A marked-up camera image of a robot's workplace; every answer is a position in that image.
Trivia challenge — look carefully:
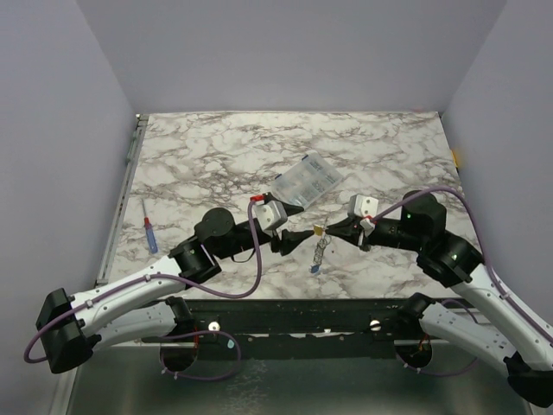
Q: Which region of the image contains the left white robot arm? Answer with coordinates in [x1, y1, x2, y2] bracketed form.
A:
[23, 193, 312, 374]

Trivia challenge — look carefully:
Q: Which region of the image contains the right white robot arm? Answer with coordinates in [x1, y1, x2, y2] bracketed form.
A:
[326, 186, 552, 408]

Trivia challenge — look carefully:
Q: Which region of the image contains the clear plastic screw box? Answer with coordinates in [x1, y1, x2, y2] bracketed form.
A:
[270, 151, 344, 210]

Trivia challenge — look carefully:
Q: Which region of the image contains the red blue screwdriver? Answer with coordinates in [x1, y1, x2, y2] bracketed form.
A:
[141, 199, 159, 254]

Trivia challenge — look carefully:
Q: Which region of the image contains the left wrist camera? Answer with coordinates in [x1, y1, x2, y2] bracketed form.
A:
[253, 201, 288, 233]

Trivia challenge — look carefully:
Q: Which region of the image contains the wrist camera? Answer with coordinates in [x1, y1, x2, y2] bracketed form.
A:
[347, 194, 379, 218]
[253, 201, 288, 233]

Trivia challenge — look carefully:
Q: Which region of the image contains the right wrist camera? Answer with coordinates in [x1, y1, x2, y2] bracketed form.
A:
[347, 194, 379, 218]

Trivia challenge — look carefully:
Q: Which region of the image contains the yellow wall tag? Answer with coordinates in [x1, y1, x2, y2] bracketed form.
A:
[451, 150, 461, 169]

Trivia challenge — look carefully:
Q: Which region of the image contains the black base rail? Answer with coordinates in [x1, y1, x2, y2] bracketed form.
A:
[145, 297, 428, 361]

